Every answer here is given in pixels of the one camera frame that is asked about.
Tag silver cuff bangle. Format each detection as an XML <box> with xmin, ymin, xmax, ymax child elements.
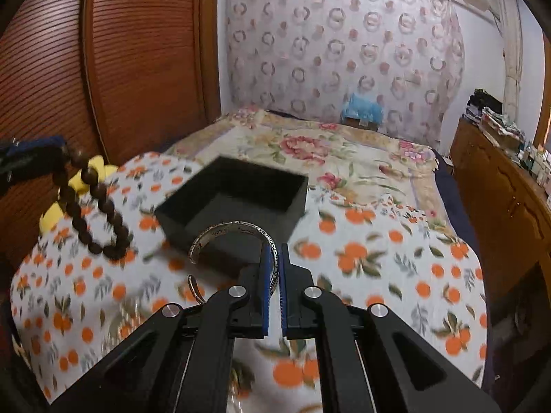
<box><xmin>188</xmin><ymin>220</ymin><xmax>280</xmax><ymax>297</ymax></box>

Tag brown wooden bead bracelet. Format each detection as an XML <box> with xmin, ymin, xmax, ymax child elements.
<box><xmin>51</xmin><ymin>147</ymin><xmax>135</xmax><ymax>261</ymax></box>

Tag black square jewelry box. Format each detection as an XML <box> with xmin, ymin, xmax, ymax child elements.
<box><xmin>153</xmin><ymin>155</ymin><xmax>310</xmax><ymax>268</ymax></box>

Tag yellow plush toy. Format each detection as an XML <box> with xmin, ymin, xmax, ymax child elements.
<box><xmin>38</xmin><ymin>154</ymin><xmax>120</xmax><ymax>237</ymax></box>

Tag brown louvered wardrobe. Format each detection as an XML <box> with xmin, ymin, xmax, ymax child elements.
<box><xmin>1</xmin><ymin>0</ymin><xmax>220</xmax><ymax>164</ymax></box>

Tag floral quilt blanket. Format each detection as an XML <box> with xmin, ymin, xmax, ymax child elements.
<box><xmin>168</xmin><ymin>106</ymin><xmax>448</xmax><ymax>226</ymax></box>

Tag cardboard box under toy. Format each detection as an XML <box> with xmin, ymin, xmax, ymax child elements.
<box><xmin>342</xmin><ymin>117</ymin><xmax>379</xmax><ymax>131</ymax></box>

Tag blue plush toy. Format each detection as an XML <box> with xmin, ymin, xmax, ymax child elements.
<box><xmin>341</xmin><ymin>93</ymin><xmax>383</xmax><ymax>125</ymax></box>

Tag wooden side cabinet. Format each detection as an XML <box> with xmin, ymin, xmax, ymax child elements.
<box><xmin>449</xmin><ymin>116</ymin><xmax>551</xmax><ymax>311</ymax></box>

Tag pink circle pattern curtain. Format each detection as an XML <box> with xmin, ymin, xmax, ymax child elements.
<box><xmin>224</xmin><ymin>0</ymin><xmax>464</xmax><ymax>146</ymax></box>

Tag stack of folded clothes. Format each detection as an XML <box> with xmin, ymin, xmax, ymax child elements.
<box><xmin>462</xmin><ymin>88</ymin><xmax>525</xmax><ymax>152</ymax></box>

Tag bottles on cabinet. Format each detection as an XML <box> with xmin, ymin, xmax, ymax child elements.
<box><xmin>517</xmin><ymin>144</ymin><xmax>550</xmax><ymax>209</ymax></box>

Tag cream tied curtain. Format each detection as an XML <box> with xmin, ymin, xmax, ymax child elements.
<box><xmin>497</xmin><ymin>0</ymin><xmax>523</xmax><ymax>122</ymax></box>

